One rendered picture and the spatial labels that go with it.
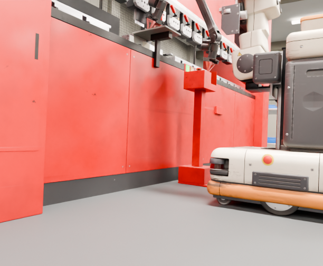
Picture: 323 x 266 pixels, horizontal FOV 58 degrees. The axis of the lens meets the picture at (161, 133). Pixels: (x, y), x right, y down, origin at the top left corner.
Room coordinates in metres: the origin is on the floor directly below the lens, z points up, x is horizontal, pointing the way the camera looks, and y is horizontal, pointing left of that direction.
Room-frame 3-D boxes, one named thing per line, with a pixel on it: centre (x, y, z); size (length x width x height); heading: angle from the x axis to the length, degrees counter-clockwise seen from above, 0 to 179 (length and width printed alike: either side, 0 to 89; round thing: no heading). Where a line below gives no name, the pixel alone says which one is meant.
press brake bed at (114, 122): (2.52, -0.23, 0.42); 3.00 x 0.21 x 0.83; 145
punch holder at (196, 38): (2.64, -0.26, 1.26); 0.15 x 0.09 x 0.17; 145
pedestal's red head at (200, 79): (2.09, -0.26, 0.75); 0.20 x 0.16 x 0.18; 145
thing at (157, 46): (1.90, 0.03, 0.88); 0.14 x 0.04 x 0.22; 55
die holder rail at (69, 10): (1.56, 0.49, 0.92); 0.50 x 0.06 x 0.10; 145
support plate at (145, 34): (1.92, 0.06, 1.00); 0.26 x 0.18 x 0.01; 55
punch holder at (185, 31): (2.48, -0.15, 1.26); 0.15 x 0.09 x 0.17; 145
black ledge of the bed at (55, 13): (2.52, -0.23, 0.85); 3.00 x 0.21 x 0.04; 145
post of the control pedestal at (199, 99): (2.09, -0.26, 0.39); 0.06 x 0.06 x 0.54; 55
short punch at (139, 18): (2.01, 0.18, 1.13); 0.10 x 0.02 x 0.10; 145
